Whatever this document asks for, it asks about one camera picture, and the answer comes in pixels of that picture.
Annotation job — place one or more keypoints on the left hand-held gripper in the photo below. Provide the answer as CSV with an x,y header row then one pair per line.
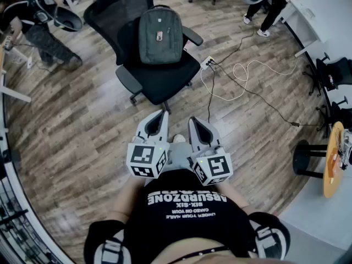
x,y
143,155

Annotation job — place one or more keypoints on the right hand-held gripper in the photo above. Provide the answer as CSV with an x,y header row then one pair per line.
x,y
217,166

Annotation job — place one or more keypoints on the black mesh office chair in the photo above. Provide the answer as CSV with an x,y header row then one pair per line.
x,y
165,77

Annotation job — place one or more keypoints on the grey backpack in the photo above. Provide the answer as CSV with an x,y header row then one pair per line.
x,y
159,51

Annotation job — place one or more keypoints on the person's right forearm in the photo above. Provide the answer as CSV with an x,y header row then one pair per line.
x,y
233,198

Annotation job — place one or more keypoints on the person's left forearm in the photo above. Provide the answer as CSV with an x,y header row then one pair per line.
x,y
129,197

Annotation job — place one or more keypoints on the person's white shoe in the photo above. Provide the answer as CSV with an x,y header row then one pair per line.
x,y
179,138

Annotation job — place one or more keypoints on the person's grey jeans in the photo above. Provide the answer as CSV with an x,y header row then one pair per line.
x,y
178,155

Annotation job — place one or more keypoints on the white power strip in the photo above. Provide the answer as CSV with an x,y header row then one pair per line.
x,y
206,63

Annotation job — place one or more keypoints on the black power adapter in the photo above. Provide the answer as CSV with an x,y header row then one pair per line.
x,y
295,124

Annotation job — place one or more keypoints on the person's black printed shirt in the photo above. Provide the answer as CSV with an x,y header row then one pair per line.
x,y
187,230

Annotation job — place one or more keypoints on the grey storage shelf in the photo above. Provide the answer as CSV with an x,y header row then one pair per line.
x,y
16,202

